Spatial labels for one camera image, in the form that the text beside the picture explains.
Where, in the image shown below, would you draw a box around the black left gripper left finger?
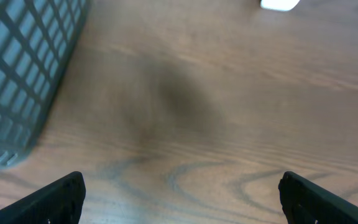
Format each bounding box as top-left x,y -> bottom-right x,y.
0,171 -> 86,224

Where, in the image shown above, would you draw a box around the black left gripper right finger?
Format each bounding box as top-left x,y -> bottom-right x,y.
278,171 -> 358,224

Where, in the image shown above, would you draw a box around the grey plastic mesh basket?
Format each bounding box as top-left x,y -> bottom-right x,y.
0,0 -> 91,171

